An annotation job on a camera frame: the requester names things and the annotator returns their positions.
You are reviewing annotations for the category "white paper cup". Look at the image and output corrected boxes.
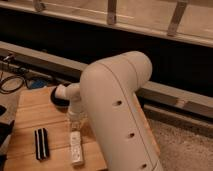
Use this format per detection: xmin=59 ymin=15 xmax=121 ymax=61
xmin=55 ymin=84 xmax=68 ymax=100

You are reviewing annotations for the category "white plastic bottle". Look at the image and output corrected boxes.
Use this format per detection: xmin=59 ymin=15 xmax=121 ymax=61
xmin=70 ymin=131 xmax=84 ymax=166

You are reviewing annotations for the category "black white striped object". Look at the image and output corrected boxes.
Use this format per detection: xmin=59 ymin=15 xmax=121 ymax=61
xmin=34 ymin=128 xmax=50 ymax=161

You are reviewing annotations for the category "wooden table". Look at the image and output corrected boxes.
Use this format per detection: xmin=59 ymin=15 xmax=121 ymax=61
xmin=4 ymin=88 xmax=108 ymax=171

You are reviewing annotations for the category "black round plate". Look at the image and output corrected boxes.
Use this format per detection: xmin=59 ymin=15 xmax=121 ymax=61
xmin=50 ymin=86 xmax=70 ymax=107

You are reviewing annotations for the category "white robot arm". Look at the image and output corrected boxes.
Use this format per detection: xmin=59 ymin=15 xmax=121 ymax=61
xmin=80 ymin=51 xmax=163 ymax=171

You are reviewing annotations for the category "blue object on floor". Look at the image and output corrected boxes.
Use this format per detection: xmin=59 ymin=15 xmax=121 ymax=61
xmin=27 ymin=78 xmax=47 ymax=89

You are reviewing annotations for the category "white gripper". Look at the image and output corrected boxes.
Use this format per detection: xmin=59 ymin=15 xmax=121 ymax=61
xmin=67 ymin=99 xmax=87 ymax=133

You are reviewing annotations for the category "black coiled cable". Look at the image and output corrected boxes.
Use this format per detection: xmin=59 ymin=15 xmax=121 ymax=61
xmin=0 ymin=74 xmax=26 ymax=95

